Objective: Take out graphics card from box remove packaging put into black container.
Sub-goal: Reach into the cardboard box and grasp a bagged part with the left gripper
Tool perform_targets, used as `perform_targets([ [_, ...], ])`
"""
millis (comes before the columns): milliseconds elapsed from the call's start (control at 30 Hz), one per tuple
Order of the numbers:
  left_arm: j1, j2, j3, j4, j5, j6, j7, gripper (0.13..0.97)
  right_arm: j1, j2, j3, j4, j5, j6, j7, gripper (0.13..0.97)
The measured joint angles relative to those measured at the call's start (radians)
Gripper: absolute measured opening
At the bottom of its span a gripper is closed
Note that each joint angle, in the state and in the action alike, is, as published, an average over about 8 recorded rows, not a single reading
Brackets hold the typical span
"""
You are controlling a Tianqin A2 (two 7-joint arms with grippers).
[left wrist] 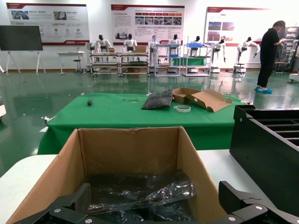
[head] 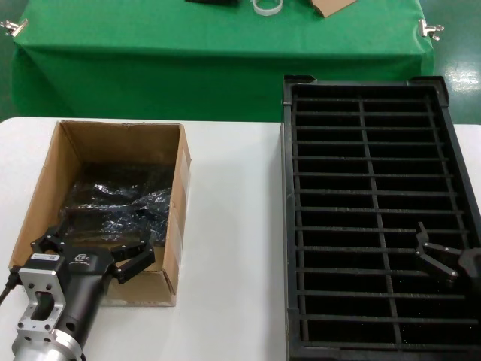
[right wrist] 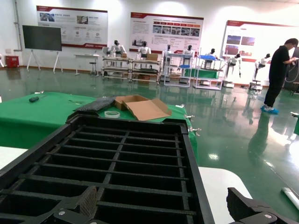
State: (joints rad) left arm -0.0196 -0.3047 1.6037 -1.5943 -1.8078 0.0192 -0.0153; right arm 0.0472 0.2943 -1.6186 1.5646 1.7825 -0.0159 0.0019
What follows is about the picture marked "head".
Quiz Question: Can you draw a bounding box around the metal binder clip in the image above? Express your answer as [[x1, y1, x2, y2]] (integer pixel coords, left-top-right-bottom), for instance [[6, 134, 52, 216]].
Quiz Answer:
[[417, 18, 445, 41], [0, 18, 29, 38]]

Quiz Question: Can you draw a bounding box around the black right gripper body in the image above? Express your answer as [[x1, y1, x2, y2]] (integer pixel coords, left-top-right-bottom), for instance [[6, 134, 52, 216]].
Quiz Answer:
[[458, 247, 481, 282]]

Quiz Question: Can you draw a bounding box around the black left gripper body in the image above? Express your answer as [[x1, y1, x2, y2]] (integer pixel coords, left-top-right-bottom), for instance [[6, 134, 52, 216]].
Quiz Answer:
[[55, 243, 119, 339]]

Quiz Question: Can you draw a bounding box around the black slotted plastic container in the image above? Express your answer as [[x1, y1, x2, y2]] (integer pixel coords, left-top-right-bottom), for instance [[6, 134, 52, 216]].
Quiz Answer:
[[280, 74, 481, 361]]

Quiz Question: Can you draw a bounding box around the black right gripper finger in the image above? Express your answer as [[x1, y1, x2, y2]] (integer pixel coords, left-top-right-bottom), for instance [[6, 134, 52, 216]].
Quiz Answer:
[[414, 220, 463, 289]]

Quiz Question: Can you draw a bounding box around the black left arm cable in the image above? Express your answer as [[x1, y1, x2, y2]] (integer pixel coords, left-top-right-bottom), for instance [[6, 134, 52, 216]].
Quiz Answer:
[[0, 265, 23, 302]]

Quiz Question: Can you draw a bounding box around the green tablecloth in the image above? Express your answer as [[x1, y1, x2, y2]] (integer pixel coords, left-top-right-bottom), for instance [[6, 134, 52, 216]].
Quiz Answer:
[[10, 0, 437, 123]]

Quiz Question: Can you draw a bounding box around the clear tape roll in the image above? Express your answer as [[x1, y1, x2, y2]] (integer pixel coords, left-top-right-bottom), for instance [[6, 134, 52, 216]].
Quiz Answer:
[[250, 0, 283, 17]]

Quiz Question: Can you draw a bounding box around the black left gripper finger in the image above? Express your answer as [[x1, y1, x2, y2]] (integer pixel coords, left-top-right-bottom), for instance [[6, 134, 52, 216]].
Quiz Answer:
[[110, 217, 156, 285], [29, 209, 77, 260]]

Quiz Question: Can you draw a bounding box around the flat brown cardboard piece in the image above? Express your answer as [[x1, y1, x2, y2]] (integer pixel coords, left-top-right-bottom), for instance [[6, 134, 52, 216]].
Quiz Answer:
[[310, 0, 358, 19]]

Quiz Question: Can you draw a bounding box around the brown cardboard box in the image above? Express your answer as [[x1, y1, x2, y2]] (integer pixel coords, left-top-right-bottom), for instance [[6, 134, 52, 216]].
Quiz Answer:
[[8, 119, 192, 308]]

